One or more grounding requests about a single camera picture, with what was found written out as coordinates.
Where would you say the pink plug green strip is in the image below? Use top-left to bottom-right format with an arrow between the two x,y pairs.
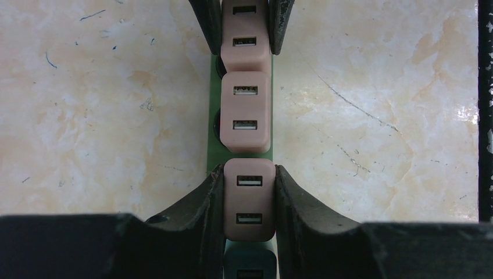
223,158 -> 276,242
220,71 -> 271,153
220,0 -> 271,76

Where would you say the green long power strip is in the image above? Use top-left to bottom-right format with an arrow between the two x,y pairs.
206,53 -> 279,279

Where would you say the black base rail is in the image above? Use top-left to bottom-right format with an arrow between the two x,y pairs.
478,0 -> 492,223

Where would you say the teal plug on green strip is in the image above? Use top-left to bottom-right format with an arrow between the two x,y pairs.
223,240 -> 278,279

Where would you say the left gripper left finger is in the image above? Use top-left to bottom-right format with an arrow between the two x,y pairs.
1,166 -> 226,278

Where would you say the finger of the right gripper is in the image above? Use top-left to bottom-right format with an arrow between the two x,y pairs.
268,0 -> 295,55
189,0 -> 222,55

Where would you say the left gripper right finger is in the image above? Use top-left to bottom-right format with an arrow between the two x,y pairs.
276,165 -> 492,278

